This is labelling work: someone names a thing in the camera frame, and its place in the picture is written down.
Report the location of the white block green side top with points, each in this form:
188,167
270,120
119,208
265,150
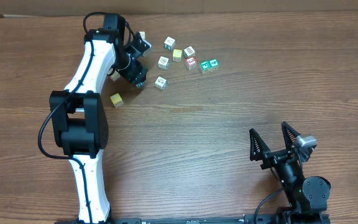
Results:
142,34

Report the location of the white block dark green side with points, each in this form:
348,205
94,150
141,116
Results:
189,52

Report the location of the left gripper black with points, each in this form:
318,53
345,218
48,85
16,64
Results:
135,71

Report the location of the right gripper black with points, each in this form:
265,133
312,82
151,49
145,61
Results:
274,157

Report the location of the plain white wooden block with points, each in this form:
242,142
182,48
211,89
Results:
115,76

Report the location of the white block blue letter side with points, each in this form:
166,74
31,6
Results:
140,85

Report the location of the yellow topped wooden block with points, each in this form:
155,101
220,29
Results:
116,100

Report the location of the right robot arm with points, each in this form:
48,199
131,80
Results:
307,196

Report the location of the white block teal side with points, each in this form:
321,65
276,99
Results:
169,43

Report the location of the green framed block right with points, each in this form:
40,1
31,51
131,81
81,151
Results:
214,65

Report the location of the red framed number block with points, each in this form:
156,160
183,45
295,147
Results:
190,63

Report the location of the white block blue number side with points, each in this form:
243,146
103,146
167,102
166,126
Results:
161,83

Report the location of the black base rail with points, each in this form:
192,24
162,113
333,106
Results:
247,219

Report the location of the green framed block left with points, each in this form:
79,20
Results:
205,67

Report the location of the pale yellow block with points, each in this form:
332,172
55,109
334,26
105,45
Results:
177,55

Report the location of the green framed block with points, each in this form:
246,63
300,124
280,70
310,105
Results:
205,67
214,65

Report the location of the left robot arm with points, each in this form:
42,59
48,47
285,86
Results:
77,113

